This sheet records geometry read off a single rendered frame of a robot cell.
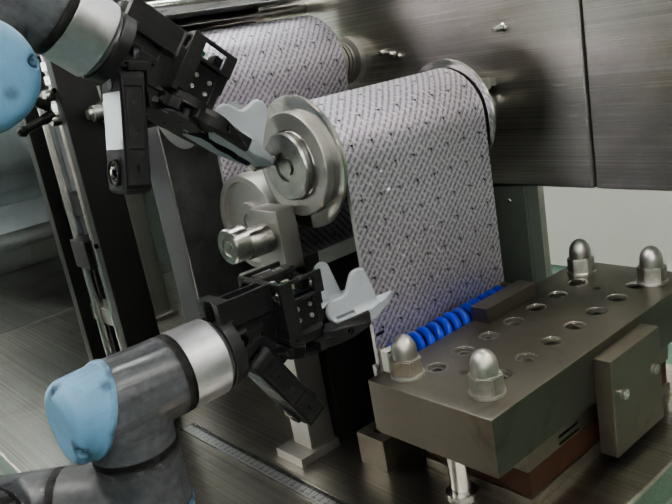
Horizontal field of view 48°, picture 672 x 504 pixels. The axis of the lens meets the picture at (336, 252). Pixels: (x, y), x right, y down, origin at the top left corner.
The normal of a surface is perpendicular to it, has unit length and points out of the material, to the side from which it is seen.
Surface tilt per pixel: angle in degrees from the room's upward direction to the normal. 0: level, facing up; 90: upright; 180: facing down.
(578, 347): 0
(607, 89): 90
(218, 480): 0
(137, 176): 89
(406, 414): 90
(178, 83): 90
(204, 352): 62
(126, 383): 52
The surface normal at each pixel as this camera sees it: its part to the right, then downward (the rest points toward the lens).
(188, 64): 0.66, 0.10
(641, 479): -0.17, -0.95
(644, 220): -0.74, 0.31
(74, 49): 0.20, 0.73
